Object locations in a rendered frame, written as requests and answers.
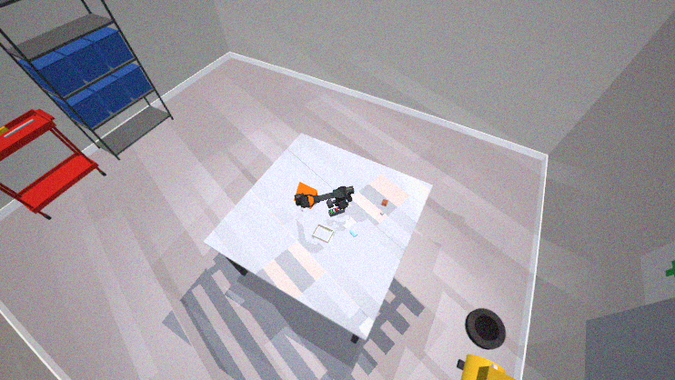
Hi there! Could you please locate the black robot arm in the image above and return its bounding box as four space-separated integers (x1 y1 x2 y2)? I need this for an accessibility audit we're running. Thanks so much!
294 186 355 209

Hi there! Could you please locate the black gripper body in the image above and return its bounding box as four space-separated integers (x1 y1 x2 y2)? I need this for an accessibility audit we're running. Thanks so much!
326 195 353 208

